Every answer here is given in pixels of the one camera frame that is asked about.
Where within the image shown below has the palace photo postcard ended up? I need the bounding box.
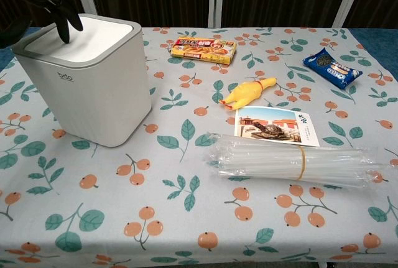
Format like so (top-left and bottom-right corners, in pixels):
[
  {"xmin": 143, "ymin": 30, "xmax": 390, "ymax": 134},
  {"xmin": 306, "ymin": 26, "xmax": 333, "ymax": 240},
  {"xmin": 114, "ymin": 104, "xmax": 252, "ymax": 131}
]
[{"xmin": 233, "ymin": 106, "xmax": 321, "ymax": 148}]

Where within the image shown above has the yellow rubber chicken toy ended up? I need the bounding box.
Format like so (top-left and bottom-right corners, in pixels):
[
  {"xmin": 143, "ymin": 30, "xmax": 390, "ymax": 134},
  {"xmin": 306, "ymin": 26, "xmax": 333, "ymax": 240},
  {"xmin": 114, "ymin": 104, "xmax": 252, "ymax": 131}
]
[{"xmin": 218, "ymin": 76, "xmax": 277, "ymax": 112}]

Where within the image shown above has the clear plastic straw bundle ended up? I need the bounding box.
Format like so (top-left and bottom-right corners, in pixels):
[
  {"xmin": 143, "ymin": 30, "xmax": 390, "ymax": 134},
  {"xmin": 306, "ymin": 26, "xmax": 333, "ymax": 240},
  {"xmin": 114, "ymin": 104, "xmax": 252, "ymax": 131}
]
[{"xmin": 203, "ymin": 132, "xmax": 389, "ymax": 188}]

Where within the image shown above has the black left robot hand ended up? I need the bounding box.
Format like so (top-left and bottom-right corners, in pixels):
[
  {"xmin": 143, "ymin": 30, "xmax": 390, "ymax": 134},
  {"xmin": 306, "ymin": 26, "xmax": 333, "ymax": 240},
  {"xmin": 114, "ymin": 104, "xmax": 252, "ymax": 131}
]
[{"xmin": 0, "ymin": 0, "xmax": 84, "ymax": 49}]

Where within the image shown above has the blue Oreo cookie pack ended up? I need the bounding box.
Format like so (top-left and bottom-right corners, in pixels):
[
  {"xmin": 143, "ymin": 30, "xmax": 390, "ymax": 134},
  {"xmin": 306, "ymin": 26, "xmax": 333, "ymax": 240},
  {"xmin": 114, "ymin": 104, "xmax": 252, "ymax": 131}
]
[{"xmin": 302, "ymin": 47, "xmax": 363, "ymax": 91}]

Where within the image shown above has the fruit print tablecloth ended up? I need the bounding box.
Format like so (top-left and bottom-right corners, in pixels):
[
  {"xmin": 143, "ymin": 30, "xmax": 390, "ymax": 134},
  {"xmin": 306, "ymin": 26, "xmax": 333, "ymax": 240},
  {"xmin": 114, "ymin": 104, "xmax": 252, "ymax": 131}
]
[{"xmin": 0, "ymin": 26, "xmax": 398, "ymax": 266}]

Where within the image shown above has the white plastic trash bin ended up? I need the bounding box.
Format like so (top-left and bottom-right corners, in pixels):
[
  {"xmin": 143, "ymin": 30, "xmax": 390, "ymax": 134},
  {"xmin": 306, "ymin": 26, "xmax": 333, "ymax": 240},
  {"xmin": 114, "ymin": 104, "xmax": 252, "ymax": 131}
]
[{"xmin": 11, "ymin": 13, "xmax": 152, "ymax": 148}]

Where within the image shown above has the yellow snack food box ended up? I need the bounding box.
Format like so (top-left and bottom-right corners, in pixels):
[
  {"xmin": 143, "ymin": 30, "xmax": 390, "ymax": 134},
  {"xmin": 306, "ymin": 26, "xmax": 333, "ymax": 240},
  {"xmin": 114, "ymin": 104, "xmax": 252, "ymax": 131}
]
[{"xmin": 169, "ymin": 35, "xmax": 238, "ymax": 66}]

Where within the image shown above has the yellow rubber band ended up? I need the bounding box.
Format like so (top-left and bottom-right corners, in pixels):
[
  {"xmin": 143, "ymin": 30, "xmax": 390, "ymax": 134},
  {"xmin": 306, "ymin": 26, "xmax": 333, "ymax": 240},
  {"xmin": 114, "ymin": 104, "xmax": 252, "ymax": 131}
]
[{"xmin": 295, "ymin": 146, "xmax": 308, "ymax": 179}]

